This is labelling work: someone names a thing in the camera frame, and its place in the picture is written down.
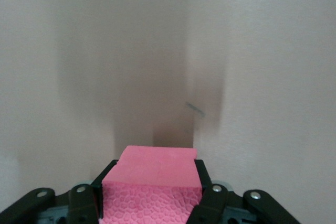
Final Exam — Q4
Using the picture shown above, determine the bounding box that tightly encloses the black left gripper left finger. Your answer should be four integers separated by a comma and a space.
0, 159, 118, 224

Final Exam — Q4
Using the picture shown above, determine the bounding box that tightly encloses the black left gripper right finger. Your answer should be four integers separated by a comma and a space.
186, 159, 302, 224

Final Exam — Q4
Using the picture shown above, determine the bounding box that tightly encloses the red foam cube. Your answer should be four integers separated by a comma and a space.
99, 145, 204, 224

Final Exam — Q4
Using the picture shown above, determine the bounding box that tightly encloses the brown table mat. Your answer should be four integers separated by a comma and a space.
0, 0, 336, 224

